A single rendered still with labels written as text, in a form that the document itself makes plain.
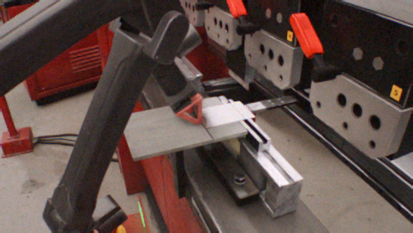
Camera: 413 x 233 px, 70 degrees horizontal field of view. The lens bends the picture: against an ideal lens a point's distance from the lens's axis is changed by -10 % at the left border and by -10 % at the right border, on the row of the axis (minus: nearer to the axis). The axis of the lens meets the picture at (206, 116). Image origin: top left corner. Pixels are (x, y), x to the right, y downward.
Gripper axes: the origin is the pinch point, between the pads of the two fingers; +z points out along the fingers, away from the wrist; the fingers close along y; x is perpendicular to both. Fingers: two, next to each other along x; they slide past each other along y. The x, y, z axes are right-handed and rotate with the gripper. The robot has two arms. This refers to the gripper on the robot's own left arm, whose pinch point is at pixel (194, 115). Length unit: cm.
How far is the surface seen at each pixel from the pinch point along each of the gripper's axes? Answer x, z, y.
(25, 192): 116, 53, 109
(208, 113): -3.2, 2.6, 1.0
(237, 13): -15.5, -22.2, -13.4
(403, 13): -22, -26, -42
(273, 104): -18.4, 10.1, -1.5
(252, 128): -9.5, 7.2, -7.6
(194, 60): -17, 33, 85
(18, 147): 120, 44, 155
